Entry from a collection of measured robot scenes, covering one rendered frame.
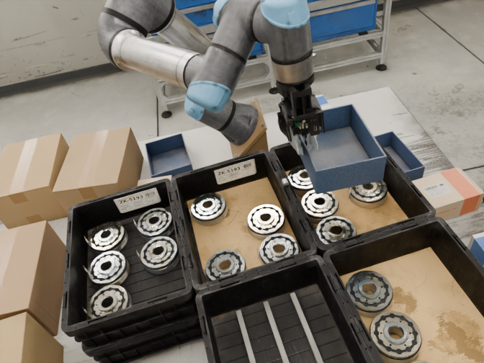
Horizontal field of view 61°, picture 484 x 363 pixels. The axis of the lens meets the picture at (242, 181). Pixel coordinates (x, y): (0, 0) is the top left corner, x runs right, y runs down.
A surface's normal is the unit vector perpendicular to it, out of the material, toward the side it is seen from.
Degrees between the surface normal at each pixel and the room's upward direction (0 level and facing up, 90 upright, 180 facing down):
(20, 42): 90
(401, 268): 0
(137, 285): 0
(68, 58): 90
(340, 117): 90
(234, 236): 0
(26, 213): 90
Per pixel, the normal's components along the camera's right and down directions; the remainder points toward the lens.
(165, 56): -0.55, -0.32
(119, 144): -0.15, -0.70
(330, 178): 0.16, 0.68
